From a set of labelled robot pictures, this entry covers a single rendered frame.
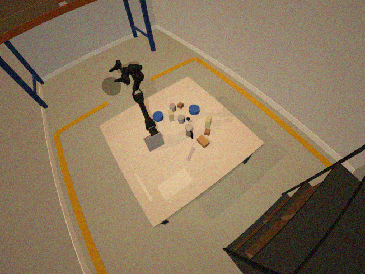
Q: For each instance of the blue short cylinder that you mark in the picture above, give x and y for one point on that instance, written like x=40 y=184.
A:
x=194 y=109
x=157 y=116

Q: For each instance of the grey cylinder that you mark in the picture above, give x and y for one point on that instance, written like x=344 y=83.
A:
x=173 y=107
x=181 y=119

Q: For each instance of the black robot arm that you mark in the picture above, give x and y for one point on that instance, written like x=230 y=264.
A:
x=139 y=98

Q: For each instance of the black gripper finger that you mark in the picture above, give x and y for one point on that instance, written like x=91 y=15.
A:
x=122 y=79
x=114 y=68

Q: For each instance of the glass french press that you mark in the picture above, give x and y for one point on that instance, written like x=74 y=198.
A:
x=189 y=129

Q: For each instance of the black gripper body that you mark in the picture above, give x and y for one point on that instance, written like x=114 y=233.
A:
x=125 y=71

